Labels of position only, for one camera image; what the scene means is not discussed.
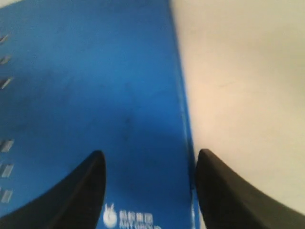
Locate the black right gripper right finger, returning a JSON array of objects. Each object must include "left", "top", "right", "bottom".
[{"left": 195, "top": 149, "right": 305, "bottom": 229}]

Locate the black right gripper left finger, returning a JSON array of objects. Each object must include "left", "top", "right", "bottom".
[{"left": 0, "top": 150, "right": 106, "bottom": 229}]

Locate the blue ring binder notebook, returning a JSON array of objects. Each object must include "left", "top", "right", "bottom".
[{"left": 0, "top": 0, "right": 199, "bottom": 229}]

